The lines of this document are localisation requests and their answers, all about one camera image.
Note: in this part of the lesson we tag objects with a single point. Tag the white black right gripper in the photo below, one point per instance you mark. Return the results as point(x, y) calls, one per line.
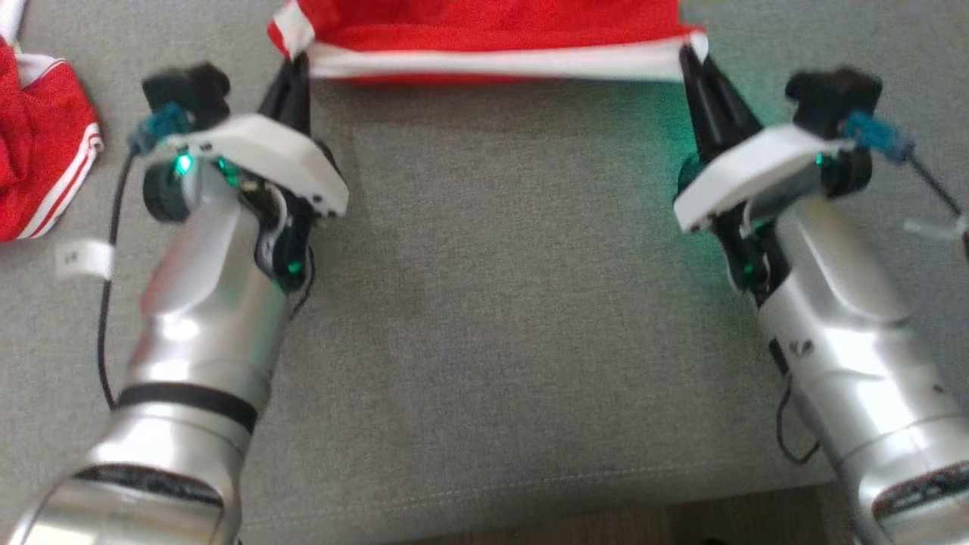
point(742, 166)

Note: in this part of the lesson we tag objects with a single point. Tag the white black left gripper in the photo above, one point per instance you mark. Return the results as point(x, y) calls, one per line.
point(265, 151)

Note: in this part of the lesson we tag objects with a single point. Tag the red shorts white band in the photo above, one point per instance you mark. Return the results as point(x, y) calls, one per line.
point(492, 23)

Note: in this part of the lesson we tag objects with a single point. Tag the red basketball jersey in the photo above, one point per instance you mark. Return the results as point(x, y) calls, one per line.
point(38, 151)

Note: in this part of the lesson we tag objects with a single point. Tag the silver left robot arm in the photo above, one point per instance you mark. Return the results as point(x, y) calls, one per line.
point(197, 325)

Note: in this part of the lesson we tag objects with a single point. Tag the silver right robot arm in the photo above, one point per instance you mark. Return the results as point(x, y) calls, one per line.
point(848, 341)

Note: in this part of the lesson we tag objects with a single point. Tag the grey sofa seat cushion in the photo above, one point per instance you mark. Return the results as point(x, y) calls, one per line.
point(530, 265)

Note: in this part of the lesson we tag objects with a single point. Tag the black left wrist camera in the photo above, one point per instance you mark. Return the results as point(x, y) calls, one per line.
point(189, 87)

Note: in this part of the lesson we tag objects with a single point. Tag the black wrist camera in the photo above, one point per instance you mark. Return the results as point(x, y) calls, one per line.
point(189, 87)
point(833, 94)

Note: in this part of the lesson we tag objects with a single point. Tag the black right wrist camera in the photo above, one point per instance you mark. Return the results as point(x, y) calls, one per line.
point(833, 94)

